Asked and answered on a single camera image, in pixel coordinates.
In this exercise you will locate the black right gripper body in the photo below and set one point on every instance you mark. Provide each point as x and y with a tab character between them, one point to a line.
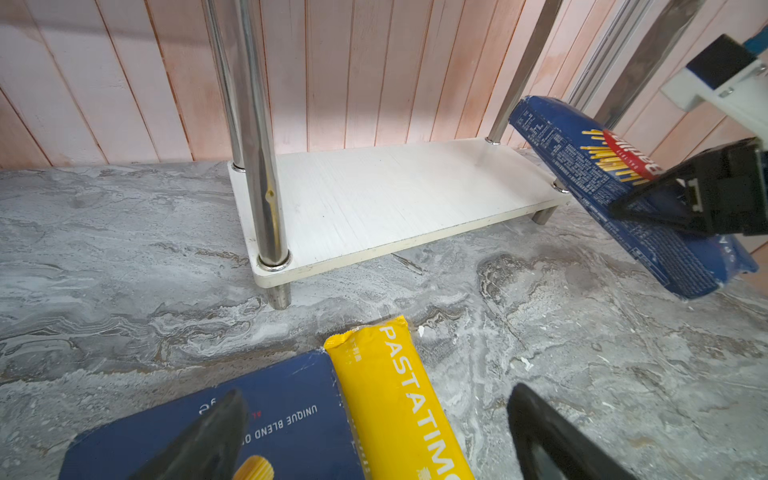
727	189

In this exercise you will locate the white two-tier metal shelf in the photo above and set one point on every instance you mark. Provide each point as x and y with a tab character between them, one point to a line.
309	213

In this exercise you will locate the yellow Pastati spaghetti bag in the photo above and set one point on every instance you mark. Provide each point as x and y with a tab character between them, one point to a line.
401	429

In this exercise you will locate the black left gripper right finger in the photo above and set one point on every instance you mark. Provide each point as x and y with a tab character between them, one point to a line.
548	446

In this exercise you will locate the dark blue pasta box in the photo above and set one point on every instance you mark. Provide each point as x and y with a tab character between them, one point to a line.
297	427

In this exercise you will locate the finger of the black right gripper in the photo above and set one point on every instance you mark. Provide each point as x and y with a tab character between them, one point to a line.
678	199

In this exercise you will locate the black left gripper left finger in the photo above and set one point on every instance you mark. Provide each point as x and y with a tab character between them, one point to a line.
207	449

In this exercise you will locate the blue Barilla spaghetti box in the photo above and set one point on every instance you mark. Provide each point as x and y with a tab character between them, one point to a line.
598	168

